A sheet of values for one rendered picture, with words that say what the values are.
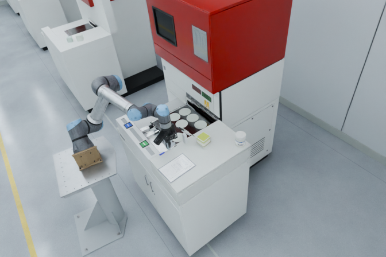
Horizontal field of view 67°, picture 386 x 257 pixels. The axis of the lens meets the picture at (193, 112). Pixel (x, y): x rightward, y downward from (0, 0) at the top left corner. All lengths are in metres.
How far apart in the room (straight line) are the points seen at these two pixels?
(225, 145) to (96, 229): 1.52
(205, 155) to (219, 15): 0.91
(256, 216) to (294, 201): 0.40
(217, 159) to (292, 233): 1.14
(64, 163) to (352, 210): 2.49
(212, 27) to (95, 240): 2.09
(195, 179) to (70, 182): 0.92
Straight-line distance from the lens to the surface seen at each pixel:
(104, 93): 1.93
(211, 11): 1.79
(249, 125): 2.60
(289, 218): 2.90
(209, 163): 1.95
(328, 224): 2.96
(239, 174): 2.21
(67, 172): 2.38
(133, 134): 2.25
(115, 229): 2.93
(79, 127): 2.26
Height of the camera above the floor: 2.48
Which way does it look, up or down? 41 degrees down
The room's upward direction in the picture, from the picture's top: 6 degrees counter-clockwise
